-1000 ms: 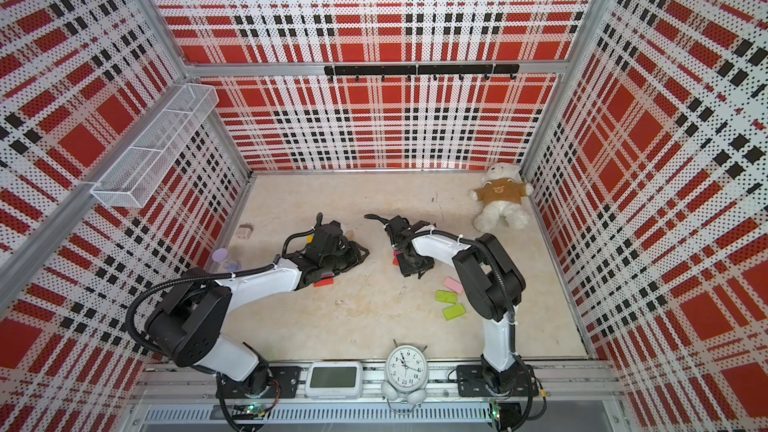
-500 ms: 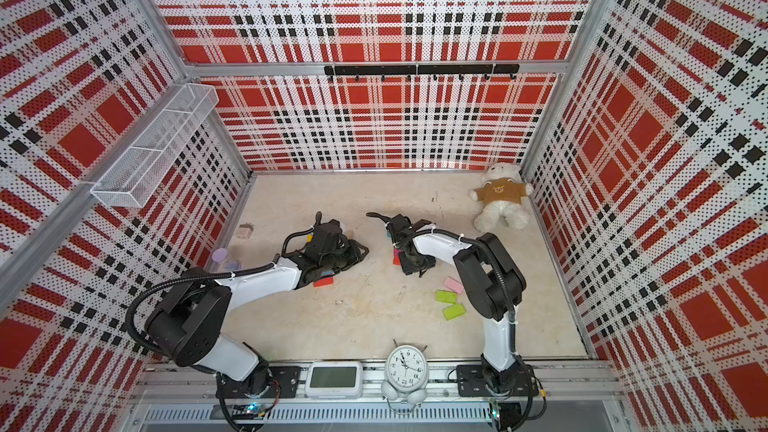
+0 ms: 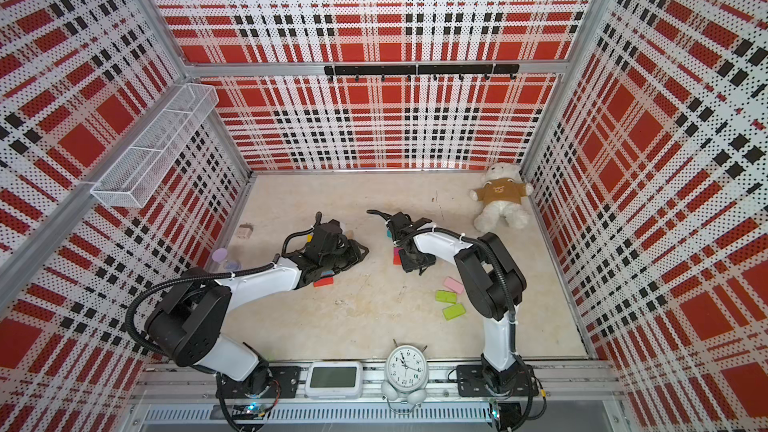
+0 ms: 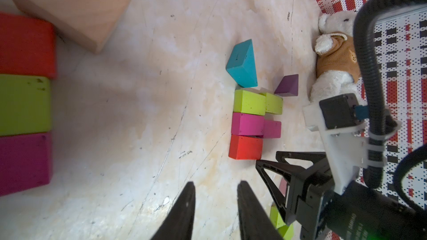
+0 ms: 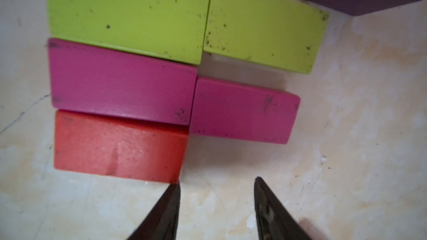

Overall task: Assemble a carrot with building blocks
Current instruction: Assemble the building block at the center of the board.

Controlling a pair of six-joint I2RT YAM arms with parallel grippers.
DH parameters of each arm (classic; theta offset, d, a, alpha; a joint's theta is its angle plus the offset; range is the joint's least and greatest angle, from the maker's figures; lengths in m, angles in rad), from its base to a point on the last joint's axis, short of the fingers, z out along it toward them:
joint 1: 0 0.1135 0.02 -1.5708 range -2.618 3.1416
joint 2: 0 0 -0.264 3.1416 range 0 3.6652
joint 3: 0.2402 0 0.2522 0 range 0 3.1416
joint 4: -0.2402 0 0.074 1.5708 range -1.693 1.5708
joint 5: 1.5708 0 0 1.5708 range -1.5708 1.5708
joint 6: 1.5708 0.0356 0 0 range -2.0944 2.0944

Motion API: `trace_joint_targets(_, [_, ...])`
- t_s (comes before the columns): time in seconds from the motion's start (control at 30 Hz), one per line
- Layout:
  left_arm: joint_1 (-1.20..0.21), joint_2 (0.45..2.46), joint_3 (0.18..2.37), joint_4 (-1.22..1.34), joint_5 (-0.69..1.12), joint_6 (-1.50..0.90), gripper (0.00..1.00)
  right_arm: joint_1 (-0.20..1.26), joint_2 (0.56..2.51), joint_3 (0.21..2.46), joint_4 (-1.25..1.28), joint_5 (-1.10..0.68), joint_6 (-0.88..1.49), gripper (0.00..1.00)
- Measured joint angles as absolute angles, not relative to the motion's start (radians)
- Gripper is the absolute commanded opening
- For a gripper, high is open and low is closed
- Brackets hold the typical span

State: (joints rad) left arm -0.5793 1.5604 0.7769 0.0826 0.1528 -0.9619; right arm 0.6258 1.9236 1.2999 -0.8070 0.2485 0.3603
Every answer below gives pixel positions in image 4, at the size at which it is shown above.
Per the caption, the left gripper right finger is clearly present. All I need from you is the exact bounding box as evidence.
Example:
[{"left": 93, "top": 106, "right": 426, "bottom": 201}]
[{"left": 237, "top": 181, "right": 282, "bottom": 240}]

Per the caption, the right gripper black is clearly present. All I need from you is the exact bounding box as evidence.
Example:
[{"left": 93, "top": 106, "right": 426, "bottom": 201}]
[{"left": 255, "top": 151, "right": 427, "bottom": 240}]

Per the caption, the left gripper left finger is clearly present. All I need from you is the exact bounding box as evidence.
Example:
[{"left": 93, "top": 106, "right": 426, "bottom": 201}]
[{"left": 151, "top": 182, "right": 196, "bottom": 240}]

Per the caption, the pink rectangular block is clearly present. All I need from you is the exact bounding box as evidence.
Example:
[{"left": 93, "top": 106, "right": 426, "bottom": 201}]
[{"left": 279, "top": 178, "right": 288, "bottom": 197}]

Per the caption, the lime green block lowest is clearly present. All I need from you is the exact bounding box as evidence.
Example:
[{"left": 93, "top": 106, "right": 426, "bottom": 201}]
[{"left": 278, "top": 224, "right": 294, "bottom": 240}]

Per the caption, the magenta block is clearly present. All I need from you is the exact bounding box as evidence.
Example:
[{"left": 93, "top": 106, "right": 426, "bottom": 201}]
[
  {"left": 231, "top": 112, "right": 265, "bottom": 136},
  {"left": 1, "top": 132, "right": 53, "bottom": 196},
  {"left": 262, "top": 120, "right": 282, "bottom": 139}
]

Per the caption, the red block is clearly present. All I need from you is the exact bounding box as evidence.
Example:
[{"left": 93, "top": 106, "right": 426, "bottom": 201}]
[
  {"left": 1, "top": 12, "right": 57, "bottom": 80},
  {"left": 229, "top": 134, "right": 263, "bottom": 160}
]

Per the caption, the purple triangle block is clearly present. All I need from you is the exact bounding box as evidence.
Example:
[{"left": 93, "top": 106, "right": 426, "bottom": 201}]
[{"left": 274, "top": 74, "right": 299, "bottom": 97}]

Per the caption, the teal triangle block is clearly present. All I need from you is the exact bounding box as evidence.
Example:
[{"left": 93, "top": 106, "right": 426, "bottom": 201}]
[{"left": 226, "top": 39, "right": 258, "bottom": 88}]

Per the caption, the natural wood triangle block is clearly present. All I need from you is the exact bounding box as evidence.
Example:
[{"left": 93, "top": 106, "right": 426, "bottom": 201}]
[{"left": 12, "top": 0, "right": 131, "bottom": 54}]

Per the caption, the white teddy bear brown shirt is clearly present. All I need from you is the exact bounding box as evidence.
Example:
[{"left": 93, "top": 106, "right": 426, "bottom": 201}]
[{"left": 310, "top": 11, "right": 363, "bottom": 103}]

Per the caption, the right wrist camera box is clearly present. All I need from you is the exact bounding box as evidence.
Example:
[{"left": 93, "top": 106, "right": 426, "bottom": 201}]
[{"left": 302, "top": 93, "right": 368, "bottom": 194}]

